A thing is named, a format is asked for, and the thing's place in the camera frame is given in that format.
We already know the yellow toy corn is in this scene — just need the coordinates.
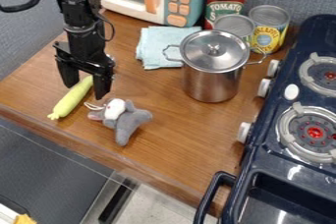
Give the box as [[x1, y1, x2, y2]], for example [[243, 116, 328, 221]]
[[45, 75, 95, 121]]

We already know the green can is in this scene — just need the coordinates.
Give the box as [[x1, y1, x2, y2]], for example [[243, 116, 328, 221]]
[[212, 14, 257, 44]]

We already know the grey plush animal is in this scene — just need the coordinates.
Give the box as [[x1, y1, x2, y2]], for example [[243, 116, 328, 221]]
[[83, 97, 155, 147]]

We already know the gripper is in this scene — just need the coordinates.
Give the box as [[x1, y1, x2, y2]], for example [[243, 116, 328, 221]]
[[52, 23, 117, 101]]

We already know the silver lid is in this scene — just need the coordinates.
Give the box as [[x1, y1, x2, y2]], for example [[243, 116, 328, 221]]
[[178, 28, 252, 74]]

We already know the yellow can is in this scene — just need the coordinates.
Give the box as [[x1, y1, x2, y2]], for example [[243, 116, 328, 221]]
[[247, 4, 292, 55]]

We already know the silver pot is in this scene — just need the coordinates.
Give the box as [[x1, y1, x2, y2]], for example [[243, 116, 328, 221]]
[[161, 44, 268, 104]]

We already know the red can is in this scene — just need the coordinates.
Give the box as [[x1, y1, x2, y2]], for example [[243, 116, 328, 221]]
[[201, 0, 249, 31]]

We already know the toy stove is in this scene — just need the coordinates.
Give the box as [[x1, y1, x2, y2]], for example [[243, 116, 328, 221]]
[[192, 14, 336, 224]]

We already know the light blue cloth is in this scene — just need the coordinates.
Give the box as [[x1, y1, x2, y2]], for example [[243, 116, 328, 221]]
[[134, 26, 204, 71]]

